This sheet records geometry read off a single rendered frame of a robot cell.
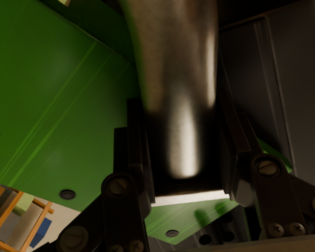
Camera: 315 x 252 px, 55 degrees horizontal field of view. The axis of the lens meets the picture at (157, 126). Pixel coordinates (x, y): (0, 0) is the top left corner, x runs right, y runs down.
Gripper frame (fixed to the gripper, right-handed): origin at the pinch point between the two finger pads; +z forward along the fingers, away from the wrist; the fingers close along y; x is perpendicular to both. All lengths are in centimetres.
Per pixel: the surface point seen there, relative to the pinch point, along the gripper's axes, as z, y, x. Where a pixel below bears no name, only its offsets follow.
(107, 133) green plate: 2.7, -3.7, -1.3
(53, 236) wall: 308, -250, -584
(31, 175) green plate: 2.7, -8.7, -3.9
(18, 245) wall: 272, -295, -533
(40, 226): 289, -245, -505
